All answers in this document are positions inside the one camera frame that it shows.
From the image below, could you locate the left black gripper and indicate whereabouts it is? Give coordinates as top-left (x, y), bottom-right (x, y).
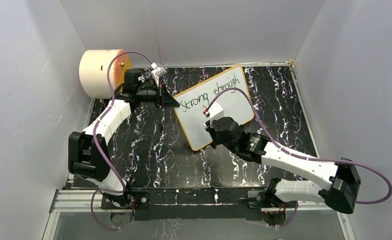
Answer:
top-left (137, 82), bottom-right (180, 110)

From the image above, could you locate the yellow framed whiteboard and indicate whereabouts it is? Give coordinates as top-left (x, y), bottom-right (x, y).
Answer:
top-left (174, 65), bottom-right (254, 151)

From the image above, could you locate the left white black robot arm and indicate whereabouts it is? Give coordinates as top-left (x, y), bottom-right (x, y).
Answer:
top-left (68, 67), bottom-right (179, 208)

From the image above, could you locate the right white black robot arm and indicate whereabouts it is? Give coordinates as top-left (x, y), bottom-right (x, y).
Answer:
top-left (205, 117), bottom-right (361, 214)

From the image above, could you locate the cream cylindrical drum orange face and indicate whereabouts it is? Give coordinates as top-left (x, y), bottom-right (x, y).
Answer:
top-left (79, 49), bottom-right (132, 99)

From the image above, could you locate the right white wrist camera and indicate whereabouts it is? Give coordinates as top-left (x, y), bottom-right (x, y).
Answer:
top-left (203, 102), bottom-right (224, 127)

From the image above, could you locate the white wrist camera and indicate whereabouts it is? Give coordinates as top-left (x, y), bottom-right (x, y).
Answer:
top-left (151, 62), bottom-right (166, 80)
top-left (203, 102), bottom-right (224, 127)

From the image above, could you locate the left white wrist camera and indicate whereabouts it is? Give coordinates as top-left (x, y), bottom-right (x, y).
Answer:
top-left (151, 62), bottom-right (166, 80)

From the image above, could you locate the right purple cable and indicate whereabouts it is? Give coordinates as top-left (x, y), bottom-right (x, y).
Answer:
top-left (205, 87), bottom-right (392, 205)

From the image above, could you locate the purple cable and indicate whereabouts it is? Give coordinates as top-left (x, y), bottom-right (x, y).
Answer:
top-left (90, 50), bottom-right (154, 231)
top-left (205, 87), bottom-right (392, 205)

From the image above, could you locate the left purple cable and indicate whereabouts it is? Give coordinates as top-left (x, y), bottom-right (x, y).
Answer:
top-left (90, 50), bottom-right (154, 231)

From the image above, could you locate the aluminium front frame rail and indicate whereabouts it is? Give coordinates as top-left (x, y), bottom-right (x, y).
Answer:
top-left (43, 187), bottom-right (355, 240)

